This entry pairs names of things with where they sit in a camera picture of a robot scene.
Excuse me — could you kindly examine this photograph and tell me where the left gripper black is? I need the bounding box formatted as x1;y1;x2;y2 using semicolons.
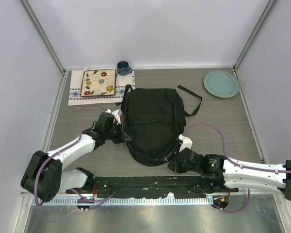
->
105;121;132;144

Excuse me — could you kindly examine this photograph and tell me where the black student backpack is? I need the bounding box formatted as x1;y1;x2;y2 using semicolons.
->
121;84;201;166

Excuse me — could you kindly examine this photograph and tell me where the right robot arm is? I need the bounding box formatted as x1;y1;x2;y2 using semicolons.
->
168;148;291;201

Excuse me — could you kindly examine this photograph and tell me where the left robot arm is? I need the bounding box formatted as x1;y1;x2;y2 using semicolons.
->
20;109;130;205

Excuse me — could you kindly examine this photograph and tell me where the brown leather wallet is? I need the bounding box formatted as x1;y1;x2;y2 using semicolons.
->
120;115;124;125

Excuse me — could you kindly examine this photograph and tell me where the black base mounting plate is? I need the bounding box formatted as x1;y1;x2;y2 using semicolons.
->
75;175;239;199

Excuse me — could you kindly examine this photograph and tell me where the white embroidered cloth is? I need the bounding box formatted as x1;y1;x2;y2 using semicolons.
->
68;70;135;106

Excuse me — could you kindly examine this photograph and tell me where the floral square trivet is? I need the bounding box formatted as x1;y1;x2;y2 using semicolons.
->
81;69;117;97

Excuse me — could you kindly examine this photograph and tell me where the dark blue mug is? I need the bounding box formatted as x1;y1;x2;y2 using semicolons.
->
116;61;132;76

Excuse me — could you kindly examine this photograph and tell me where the light teal plate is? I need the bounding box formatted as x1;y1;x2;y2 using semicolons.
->
203;70;240;99

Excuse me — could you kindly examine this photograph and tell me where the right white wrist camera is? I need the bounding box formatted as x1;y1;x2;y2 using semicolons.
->
178;134;193;152

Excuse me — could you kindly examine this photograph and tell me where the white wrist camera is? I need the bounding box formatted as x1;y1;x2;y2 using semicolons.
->
178;134;193;152
105;109;122;125

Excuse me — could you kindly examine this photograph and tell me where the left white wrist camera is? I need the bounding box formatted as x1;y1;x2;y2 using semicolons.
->
105;109;122;125

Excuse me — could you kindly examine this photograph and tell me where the white slotted cable duct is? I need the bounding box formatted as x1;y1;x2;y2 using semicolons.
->
43;195;213;207

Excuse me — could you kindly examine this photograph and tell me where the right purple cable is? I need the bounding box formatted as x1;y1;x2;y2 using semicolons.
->
181;122;291;213

